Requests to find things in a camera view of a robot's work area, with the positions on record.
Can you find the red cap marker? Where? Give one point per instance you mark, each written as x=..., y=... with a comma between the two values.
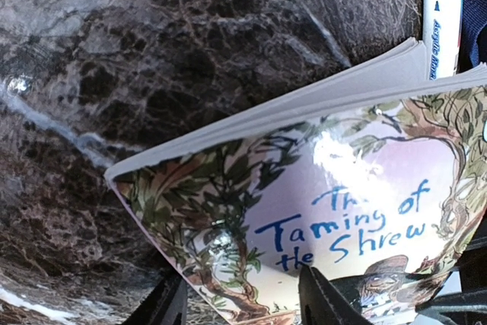
x=441, y=33

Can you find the navy blue student backpack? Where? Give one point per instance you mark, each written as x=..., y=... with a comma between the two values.
x=473, y=36

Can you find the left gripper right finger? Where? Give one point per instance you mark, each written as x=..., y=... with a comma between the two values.
x=322, y=304

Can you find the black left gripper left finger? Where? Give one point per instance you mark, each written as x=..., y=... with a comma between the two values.
x=166, y=304

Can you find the pink cover book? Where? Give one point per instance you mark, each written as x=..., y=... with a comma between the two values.
x=375, y=176

